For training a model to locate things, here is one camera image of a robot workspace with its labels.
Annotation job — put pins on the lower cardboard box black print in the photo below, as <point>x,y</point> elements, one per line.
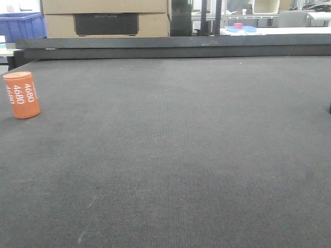
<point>150,25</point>

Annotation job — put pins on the blue plastic crate background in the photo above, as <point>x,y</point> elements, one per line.
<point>22,25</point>

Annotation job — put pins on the upper cardboard box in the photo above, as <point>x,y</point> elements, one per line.
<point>106,6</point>

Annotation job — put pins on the white background table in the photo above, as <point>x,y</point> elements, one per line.
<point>280,31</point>

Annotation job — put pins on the pink box on tray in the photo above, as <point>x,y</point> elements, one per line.
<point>238,25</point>

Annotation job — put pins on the black raised table ledge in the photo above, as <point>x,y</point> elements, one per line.
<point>176,47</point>

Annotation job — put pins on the orange cylindrical capacitor 4680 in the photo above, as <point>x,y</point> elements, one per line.
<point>22,94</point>

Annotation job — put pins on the light blue tray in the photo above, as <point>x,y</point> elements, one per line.
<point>248,29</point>

